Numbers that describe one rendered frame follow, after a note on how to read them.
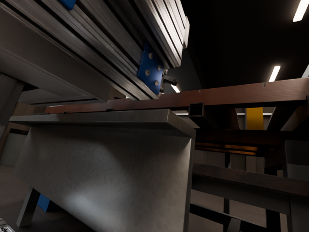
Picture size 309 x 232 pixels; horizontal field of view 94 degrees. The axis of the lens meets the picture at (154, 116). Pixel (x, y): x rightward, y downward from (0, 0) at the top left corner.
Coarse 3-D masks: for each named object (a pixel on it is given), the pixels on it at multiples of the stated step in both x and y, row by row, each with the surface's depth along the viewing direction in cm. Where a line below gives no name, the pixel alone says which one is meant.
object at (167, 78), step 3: (165, 75) 80; (165, 78) 79; (168, 78) 78; (171, 78) 77; (174, 78) 76; (165, 81) 83; (168, 81) 79; (171, 81) 76; (174, 81) 76; (171, 84) 78; (174, 84) 77
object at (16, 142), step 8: (8, 136) 273; (16, 136) 271; (24, 136) 276; (8, 144) 268; (16, 144) 269; (8, 152) 264; (16, 152) 268; (0, 160) 264; (8, 160) 263; (16, 160) 268
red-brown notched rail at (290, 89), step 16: (288, 80) 38; (304, 80) 36; (160, 96) 58; (176, 96) 54; (192, 96) 51; (208, 96) 48; (224, 96) 45; (240, 96) 42; (256, 96) 40; (272, 96) 38; (288, 96) 36; (304, 96) 35; (48, 112) 113; (80, 112) 89
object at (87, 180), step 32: (32, 128) 110; (32, 160) 93; (64, 160) 74; (96, 160) 61; (128, 160) 52; (160, 160) 45; (192, 160) 43; (64, 192) 65; (96, 192) 55; (128, 192) 48; (160, 192) 42; (96, 224) 51; (128, 224) 44; (160, 224) 39
